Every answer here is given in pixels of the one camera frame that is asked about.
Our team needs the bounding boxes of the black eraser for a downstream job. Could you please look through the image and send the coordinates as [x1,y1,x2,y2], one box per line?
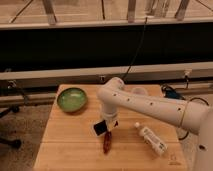
[93,121,107,136]

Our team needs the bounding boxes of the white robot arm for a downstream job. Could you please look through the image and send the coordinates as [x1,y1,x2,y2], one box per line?
[97,77,213,171]

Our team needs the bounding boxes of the red chili pepper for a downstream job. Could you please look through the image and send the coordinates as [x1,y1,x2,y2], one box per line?
[103,132,112,154]

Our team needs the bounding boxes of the wooden table board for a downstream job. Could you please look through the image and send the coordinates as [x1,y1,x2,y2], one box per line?
[33,84,187,171]

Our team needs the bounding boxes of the clear plastic cup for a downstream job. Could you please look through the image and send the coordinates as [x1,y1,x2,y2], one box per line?
[131,87,149,96]

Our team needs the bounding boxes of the white plastic bottle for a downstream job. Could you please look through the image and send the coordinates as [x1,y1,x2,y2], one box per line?
[134,122,168,156]

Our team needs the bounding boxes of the green bowl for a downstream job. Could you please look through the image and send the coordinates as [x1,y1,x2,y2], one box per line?
[57,87,87,113]

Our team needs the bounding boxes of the black office chair base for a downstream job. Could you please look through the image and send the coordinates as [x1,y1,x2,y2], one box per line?
[0,105,23,150]

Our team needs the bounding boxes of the black cable on floor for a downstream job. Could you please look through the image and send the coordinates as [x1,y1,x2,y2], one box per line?
[160,76,211,141]

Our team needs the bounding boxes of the black hanging cable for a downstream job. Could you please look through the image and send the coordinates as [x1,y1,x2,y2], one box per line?
[118,16,149,83]

